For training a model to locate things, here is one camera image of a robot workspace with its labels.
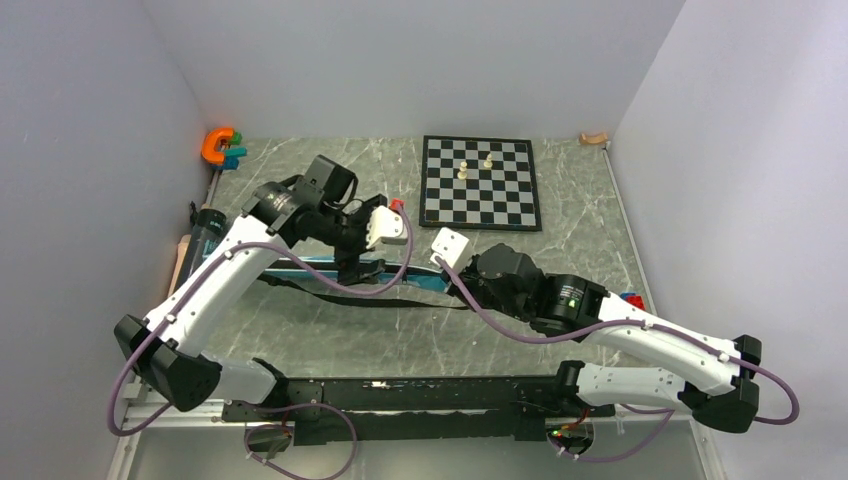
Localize colourful toy brick car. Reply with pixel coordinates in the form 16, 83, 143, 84
620, 292, 647, 311

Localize cream chess pawn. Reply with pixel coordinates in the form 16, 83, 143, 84
457, 161, 468, 180

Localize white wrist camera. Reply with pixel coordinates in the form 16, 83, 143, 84
430, 227, 474, 273
365, 202, 411, 251

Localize black white chessboard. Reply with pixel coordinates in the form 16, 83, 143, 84
419, 135, 543, 232

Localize green teal toy blocks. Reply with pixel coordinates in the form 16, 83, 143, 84
221, 131, 247, 170

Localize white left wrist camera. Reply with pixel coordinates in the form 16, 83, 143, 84
365, 202, 411, 251

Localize orange magnet toy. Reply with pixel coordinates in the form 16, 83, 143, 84
201, 127, 236, 166

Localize black shuttlecock tube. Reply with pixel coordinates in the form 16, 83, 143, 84
176, 208, 227, 287

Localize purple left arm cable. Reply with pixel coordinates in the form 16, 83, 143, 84
107, 201, 415, 480

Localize tan wooden arch block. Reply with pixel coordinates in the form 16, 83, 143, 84
578, 132, 610, 148

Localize beige wooden handle tool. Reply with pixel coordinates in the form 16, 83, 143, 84
167, 234, 191, 296

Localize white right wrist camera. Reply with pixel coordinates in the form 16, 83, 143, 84
430, 227, 474, 273

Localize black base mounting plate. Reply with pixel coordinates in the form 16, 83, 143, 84
222, 375, 582, 446

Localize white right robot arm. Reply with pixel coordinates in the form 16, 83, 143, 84
431, 243, 761, 433

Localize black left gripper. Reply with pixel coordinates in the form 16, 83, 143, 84
315, 196, 387, 285

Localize blue racket bag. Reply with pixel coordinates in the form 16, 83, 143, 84
254, 251, 468, 311

